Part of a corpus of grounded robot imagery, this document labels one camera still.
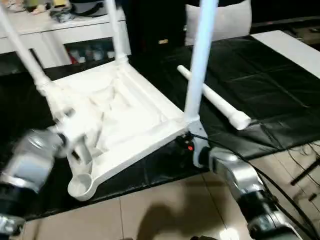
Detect dark clutter pile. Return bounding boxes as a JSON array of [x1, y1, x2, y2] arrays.
[[49, 7, 74, 24]]

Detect black stand leg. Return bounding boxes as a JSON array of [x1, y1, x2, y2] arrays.
[[290, 159, 320, 186]]

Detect white plastic table leg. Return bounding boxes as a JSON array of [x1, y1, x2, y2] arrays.
[[176, 64, 252, 131], [106, 0, 129, 66], [0, 2, 53, 94], [183, 0, 220, 126]]

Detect grey cushion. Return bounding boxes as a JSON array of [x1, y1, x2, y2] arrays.
[[184, 0, 252, 45]]

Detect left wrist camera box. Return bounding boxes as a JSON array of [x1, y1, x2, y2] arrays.
[[53, 107, 89, 161]]

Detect grey helmet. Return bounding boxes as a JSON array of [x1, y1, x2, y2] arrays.
[[71, 0, 111, 16]]

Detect white sideboard with glass doors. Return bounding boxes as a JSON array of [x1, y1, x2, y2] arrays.
[[0, 0, 133, 69]]

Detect white plastic table top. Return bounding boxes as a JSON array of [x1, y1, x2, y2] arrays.
[[34, 60, 194, 202]]

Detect loose black floor cables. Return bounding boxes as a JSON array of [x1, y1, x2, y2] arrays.
[[286, 141, 320, 202]]

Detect small pink toy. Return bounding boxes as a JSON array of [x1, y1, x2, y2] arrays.
[[6, 1, 26, 13]]

